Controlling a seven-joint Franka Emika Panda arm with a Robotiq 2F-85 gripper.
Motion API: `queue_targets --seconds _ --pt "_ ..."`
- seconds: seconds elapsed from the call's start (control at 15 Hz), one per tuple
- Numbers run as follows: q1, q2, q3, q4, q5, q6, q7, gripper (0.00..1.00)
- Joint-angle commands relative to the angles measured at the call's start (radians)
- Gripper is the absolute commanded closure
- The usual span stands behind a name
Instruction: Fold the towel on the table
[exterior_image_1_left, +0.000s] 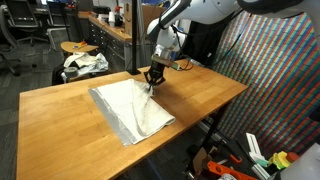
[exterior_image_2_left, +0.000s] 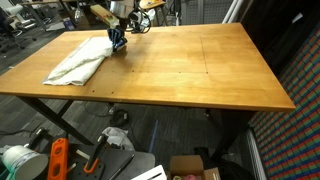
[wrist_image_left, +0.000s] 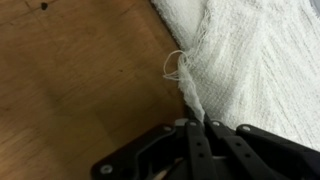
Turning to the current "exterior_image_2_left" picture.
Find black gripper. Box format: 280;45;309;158
107;28;128;52

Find white cloth towel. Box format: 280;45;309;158
41;35;116;87

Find large brown cardboard box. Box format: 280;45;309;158
68;8;94;29

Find round wooden stool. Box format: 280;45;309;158
138;0;169;27

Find crumpled white plastic bag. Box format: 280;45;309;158
101;126;136;152

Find blue floor tape strip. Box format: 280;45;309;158
148;119;159;154

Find black office chair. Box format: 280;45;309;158
0;8;38;53

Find black orange bar clamp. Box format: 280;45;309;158
83;133;109;175

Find black perforated board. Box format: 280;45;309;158
66;143;157;180

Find white vertical pipes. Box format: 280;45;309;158
221;0;249;24

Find black pen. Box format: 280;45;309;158
108;153;136;180

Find white flat box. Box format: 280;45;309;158
130;164;168;180

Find open cardboard box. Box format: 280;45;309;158
166;154;222;180

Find white plastic bucket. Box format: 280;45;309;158
1;144;50;180

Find black bag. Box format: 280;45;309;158
194;146;256;180

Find olive wrist camera mount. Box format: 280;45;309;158
89;3;120;29

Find black looped wrist cable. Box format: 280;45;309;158
126;8;152;34

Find black coiled floor cable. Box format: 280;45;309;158
109;108;129;128

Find white ribbed rail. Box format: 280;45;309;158
245;128;268;180

